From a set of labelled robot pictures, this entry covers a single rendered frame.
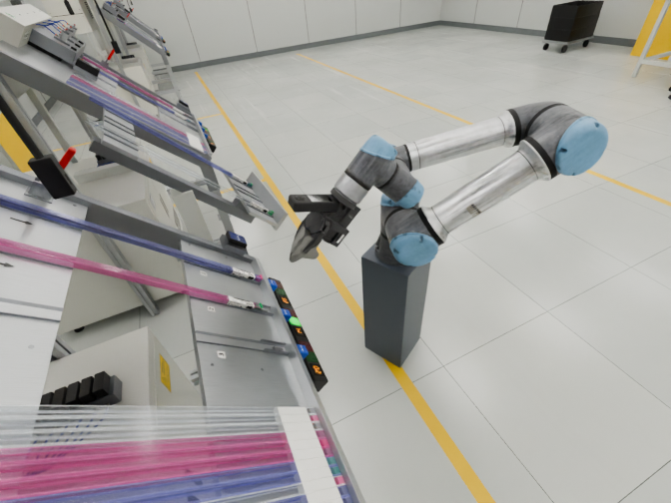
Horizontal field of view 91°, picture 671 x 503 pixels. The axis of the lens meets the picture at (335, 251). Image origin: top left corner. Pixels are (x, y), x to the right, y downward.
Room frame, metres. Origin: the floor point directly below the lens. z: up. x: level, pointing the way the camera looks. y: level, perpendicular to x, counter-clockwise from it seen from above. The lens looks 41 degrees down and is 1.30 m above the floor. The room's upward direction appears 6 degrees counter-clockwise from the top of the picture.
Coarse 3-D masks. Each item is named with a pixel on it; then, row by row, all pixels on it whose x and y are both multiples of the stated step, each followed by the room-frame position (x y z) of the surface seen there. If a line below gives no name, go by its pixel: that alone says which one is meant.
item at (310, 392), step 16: (256, 272) 0.62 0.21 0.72; (272, 304) 0.50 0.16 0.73; (288, 336) 0.41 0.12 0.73; (304, 368) 0.33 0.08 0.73; (304, 384) 0.30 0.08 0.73; (320, 400) 0.27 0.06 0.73; (320, 416) 0.24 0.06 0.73; (336, 448) 0.19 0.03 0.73; (352, 480) 0.14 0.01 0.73; (352, 496) 0.13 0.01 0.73
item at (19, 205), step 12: (0, 204) 0.46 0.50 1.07; (12, 204) 0.47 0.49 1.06; (24, 204) 0.48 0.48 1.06; (48, 216) 0.48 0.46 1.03; (60, 216) 0.49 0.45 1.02; (84, 228) 0.49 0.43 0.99; (96, 228) 0.50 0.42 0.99; (108, 228) 0.51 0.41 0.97; (120, 240) 0.51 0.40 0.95; (132, 240) 0.51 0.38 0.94; (144, 240) 0.53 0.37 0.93; (168, 252) 0.53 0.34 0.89; (180, 252) 0.54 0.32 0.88; (204, 264) 0.55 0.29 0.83; (216, 264) 0.56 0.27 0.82
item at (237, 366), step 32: (224, 256) 0.63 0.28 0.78; (224, 288) 0.50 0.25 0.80; (256, 288) 0.55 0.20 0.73; (192, 320) 0.37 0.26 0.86; (224, 320) 0.40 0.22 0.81; (256, 320) 0.44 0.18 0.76; (224, 352) 0.32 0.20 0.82; (256, 352) 0.35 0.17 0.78; (288, 352) 0.37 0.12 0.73; (224, 384) 0.26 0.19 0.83; (256, 384) 0.28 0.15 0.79; (288, 384) 0.30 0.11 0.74
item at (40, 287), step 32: (0, 192) 0.50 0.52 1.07; (0, 224) 0.42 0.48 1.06; (32, 224) 0.45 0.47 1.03; (64, 224) 0.49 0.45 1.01; (0, 256) 0.36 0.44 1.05; (0, 288) 0.30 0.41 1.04; (32, 288) 0.32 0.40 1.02; (64, 288) 0.34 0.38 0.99; (0, 320) 0.26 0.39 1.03; (32, 320) 0.27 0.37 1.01; (0, 352) 0.22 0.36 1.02; (32, 352) 0.23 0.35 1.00; (0, 384) 0.18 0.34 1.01; (32, 384) 0.19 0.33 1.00
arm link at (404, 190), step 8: (400, 160) 0.78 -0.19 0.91; (400, 168) 0.70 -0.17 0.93; (392, 176) 0.67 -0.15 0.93; (400, 176) 0.68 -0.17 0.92; (408, 176) 0.69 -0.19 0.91; (384, 184) 0.67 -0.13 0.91; (392, 184) 0.67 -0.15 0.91; (400, 184) 0.67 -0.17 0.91; (408, 184) 0.68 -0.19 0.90; (416, 184) 0.69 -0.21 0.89; (384, 192) 0.68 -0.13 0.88; (392, 192) 0.67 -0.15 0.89; (400, 192) 0.67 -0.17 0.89; (408, 192) 0.67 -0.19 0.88; (416, 192) 0.67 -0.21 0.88; (392, 200) 0.69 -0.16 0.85; (400, 200) 0.67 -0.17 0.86; (408, 200) 0.67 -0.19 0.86; (416, 200) 0.67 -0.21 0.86; (408, 208) 0.68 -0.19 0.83
